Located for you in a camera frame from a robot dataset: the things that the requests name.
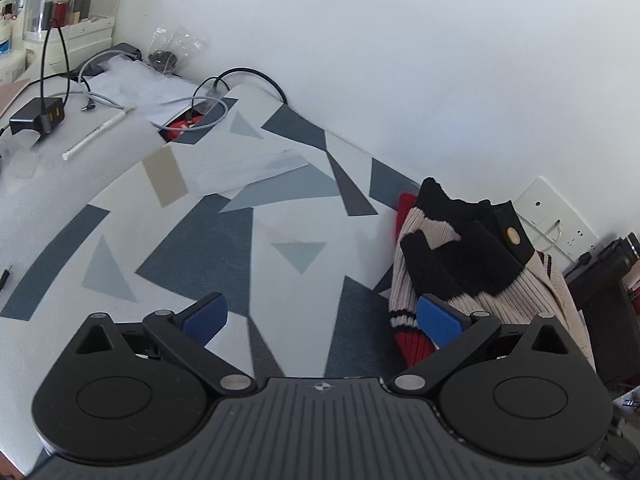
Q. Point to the white pen stick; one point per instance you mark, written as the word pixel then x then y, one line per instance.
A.
pixel 96 132

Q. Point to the clear plastic bag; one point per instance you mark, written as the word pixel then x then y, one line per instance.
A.
pixel 171 51

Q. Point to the red beige knit cardigan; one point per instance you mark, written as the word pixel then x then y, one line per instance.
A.
pixel 475 257

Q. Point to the black charger adapter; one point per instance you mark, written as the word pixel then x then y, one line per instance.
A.
pixel 43 115

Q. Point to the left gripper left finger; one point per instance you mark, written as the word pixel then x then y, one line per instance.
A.
pixel 182 337

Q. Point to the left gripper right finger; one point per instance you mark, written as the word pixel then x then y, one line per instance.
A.
pixel 458 337

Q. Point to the black thermos bottle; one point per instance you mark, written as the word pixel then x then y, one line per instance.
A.
pixel 610 265

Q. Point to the geometric pattern desk mat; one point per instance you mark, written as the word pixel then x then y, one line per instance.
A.
pixel 292 224

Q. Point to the white wall socket panel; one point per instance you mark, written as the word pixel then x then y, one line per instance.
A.
pixel 556 223

